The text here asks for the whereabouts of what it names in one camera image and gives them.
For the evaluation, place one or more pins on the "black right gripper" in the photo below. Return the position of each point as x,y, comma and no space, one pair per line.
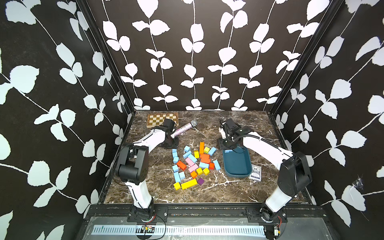
221,146

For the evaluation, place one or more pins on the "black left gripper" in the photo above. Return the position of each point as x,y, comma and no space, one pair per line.
174,145

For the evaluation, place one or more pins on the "light blue long block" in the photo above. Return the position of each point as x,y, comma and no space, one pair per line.
174,152

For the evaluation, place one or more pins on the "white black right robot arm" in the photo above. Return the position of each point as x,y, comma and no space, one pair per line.
294,171

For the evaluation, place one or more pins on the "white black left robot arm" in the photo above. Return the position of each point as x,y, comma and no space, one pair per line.
133,167

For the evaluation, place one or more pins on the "light blue thin block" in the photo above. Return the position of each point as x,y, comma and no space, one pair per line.
185,155

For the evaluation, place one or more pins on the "light blue angled block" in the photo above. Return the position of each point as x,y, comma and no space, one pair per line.
192,158

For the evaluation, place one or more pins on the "dark teal plastic tray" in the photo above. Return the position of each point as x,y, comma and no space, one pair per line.
237,164

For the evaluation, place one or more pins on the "wooden chessboard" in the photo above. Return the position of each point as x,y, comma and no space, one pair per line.
157,119

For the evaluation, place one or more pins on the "red block left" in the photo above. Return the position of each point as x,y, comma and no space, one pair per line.
181,165

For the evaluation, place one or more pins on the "red block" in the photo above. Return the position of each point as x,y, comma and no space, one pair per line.
181,165
204,156
207,161

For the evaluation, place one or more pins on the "pink block upper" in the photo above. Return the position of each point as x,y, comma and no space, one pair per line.
189,162

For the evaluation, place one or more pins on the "pink block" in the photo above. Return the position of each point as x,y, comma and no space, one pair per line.
189,162
193,168

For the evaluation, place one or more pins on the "yellow block upper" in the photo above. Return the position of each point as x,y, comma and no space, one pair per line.
197,154

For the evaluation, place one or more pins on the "purple glitter microphone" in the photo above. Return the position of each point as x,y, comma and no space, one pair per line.
184,128

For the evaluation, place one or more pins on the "tall orange block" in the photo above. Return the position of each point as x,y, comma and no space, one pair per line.
202,147

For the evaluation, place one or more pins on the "pink block lower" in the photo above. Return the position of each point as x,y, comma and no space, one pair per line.
193,168

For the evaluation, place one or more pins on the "orange cube lower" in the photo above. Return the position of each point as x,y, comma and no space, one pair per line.
194,174

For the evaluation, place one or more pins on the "yellow cube lower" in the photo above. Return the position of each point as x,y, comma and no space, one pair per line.
206,171

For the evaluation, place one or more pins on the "playing card box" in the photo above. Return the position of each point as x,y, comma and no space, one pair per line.
256,174

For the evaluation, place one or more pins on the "small yellow cube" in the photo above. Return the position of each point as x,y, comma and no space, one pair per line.
177,186

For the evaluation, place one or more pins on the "long yellow block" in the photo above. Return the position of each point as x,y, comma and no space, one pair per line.
189,184

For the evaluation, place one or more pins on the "purple cube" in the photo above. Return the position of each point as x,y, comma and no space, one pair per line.
200,181

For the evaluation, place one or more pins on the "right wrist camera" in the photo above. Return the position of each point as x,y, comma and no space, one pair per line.
229,127

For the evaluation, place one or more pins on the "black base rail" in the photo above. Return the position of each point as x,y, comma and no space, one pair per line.
250,211

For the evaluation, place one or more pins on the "white slotted cable duct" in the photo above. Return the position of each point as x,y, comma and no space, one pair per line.
130,230

